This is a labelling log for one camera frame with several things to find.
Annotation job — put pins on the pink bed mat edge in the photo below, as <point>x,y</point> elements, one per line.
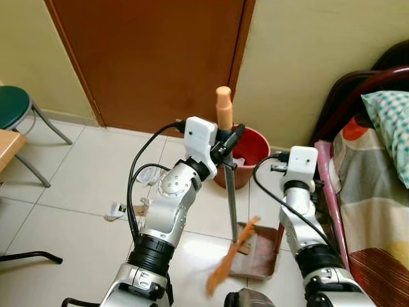
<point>329,192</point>

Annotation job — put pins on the grey right robot leg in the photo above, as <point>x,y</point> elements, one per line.
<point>241,299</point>

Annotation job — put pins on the brown dustpan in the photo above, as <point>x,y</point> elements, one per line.
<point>259,252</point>

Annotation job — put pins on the colourful patterned quilt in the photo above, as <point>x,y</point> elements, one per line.
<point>374,217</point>

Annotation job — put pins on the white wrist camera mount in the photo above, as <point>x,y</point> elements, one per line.
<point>303,163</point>
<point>200,137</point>

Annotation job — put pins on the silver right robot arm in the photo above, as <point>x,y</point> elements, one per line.
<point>305,217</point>

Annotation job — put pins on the brown cardboard scrap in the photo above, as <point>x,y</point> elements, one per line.
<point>142,206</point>

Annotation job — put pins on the crumpled white paper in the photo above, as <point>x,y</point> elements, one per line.
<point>152,174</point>

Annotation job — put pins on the red plastic bucket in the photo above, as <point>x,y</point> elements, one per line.
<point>255,146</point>

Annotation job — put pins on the dark brown bed headboard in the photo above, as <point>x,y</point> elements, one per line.
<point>339,102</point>

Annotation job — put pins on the black chair leg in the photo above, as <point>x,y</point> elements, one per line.
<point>80,302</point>
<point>32,256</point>

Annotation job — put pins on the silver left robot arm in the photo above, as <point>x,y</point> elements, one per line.
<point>165,214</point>

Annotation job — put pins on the green round stool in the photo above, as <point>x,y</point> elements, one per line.
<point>11,105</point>

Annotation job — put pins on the light wooden table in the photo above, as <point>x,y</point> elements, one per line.
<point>7,147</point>

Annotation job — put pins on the orange broom with metal stick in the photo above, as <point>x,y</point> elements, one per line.
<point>224,109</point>

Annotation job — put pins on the green checkered pillow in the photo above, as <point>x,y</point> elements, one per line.
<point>391,125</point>

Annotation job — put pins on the brown wooden door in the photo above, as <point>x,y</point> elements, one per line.
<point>153,57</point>

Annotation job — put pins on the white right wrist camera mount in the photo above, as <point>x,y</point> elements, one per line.
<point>303,163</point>

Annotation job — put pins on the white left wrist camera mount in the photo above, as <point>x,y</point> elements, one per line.
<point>200,137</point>

